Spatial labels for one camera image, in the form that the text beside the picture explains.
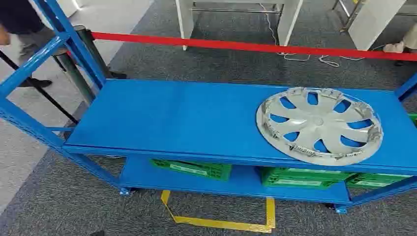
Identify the red barrier belt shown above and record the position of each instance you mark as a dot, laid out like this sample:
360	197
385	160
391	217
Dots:
228	44

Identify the green plastic crate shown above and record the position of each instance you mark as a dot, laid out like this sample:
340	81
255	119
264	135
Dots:
296	179
374	180
195	169

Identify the silver plastic wheel hubcap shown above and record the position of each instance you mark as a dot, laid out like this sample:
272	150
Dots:
317	125

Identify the black stanchion post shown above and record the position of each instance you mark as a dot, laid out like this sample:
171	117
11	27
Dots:
94	53

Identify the grey stanchion post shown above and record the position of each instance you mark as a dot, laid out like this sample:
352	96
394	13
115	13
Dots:
76	76

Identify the white panel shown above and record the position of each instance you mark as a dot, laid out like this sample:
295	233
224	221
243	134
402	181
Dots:
374	22

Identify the person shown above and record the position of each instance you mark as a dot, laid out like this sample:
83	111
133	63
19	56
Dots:
22	19

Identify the white table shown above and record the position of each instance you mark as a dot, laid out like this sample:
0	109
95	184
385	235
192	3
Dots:
187	19

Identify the black barrier belt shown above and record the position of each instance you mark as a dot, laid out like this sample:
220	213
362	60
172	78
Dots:
42	94

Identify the blue metal shelf rack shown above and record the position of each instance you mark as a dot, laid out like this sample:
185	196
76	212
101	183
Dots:
182	123

